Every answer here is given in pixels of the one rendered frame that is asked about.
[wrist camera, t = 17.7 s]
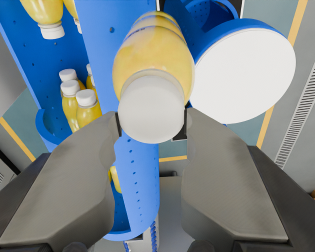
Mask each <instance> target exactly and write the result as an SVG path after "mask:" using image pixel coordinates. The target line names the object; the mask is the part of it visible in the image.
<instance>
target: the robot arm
mask: <svg viewBox="0 0 315 252"><path fill-rule="evenodd" d="M184 135H186V136H187V159H188V161H189V162H190V163H189V164H188V165H187V166H186V167H185V168H184V169H183V171H182V182H181V226H182V228H183V230H184V231H185V232H186V233H187V234H188V235H190V236H191V237H192V238H193V239H195V241H193V242H192V243H191V245H190V247H189V248H188V250H187V252H315V200H314V199H313V198H312V197H311V196H310V195H309V194H308V193H307V192H306V191H305V190H304V189H302V188H301V187H300V186H299V185H298V184H297V183H296V182H295V181H294V180H293V179H292V178H291V177H290V176H288V175H287V174H286V173H285V172H284V171H283V170H282V169H281V168H280V167H279V166H278V165H277V164H276V163H274V162H273V161H272V160H271V159H270V158H269V157H268V156H267V155H266V154H265V153H264V152H263V151H262V150H260V149H259V148H258V147H257V146H256V145H248V144H247V143H246V142H245V141H244V140H242V139H241V138H240V137H239V136H238V135H237V134H236V133H234V132H233V131H232V130H231V129H229V128H228V127H226V126H225V125H223V124H222V123H220V122H218V121H217V120H215V119H213V118H211V117H210V116H208V115H206V114H204V113H203V112H201V111H199V110H197V109H196V108H194V107H189V108H185V109H184ZM119 137H122V127H121V125H120V121H119V116H118V112H117V111H108V112H107V113H105V114H103V115H102V116H100V117H98V118H97V119H95V120H93V121H92V122H90V123H89V124H87V125H85V126H84V127H82V128H80V129H79V130H77V131H76V132H74V133H73V134H71V135H70V136H69V137H67V138H66V139H65V140H64V141H62V142H61V143H60V144H59V145H58V146H57V147H56V148H55V149H54V150H53V151H52V152H48V153H42V154H41V155H40V156H39V157H38V158H37V159H35V160H34V161H33V162H32V163H31V164H30V165H29V166H28V167H26V168H25V169H24V170H23V171H22V172H21V173H20V174H18V175H17V176H16V177H15V178H14V179H13V180H12V181H11V182H9V183H8V184H7V185H6V186H5V187H4V188H3V189H1V190H0V252H91V249H92V246H93V245H94V244H95V243H96V242H98V241H101V240H102V238H103V237H104V236H106V235H107V234H108V233H109V232H110V231H111V229H112V228H113V225H114V215H115V199H114V195H113V191H112V187H111V183H110V179H109V175H108V172H109V170H110V168H111V166H112V165H113V164H114V162H115V161H116V154H115V149H114V145H115V143H116V141H117V140H118V139H119Z"/></svg>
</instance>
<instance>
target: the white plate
mask: <svg viewBox="0 0 315 252"><path fill-rule="evenodd" d="M295 68H296V57H295V52H294V50H293V47H292V46H291V44H290V43H289V41H288V40H287V39H286V38H285V37H284V36H282V35H281V34H279V33H277V32H275V31H273V30H270V29H266V28H246V29H242V30H238V31H235V32H233V33H230V34H228V35H226V36H224V37H222V38H221V39H219V40H218V41H216V42H215V43H214V44H212V45H211V46H210V47H209V48H208V49H207V50H206V51H205V52H204V53H203V54H202V55H201V57H200V58H199V59H198V61H197V62H196V64H195V82H194V87H193V91H192V94H191V96H190V98H189V99H190V102H191V105H192V106H193V108H195V109H197V110H199V111H201V112H202V113H204V114H206V115H207V116H209V117H211V118H213V119H214V120H216V121H218V122H220V123H221V124H234V123H239V122H243V121H247V120H249V119H252V118H254V117H256V116H258V115H260V114H262V113H263V112H265V111H267V110H268V109H269V108H271V107H272V106H273V105H274V104H275V103H276V102H277V101H278V100H279V99H280V98H281V97H282V96H283V94H284V93H285V92H286V90H287V89H288V87H289V85H290V84H291V81H292V79H293V76H294V73H295Z"/></svg>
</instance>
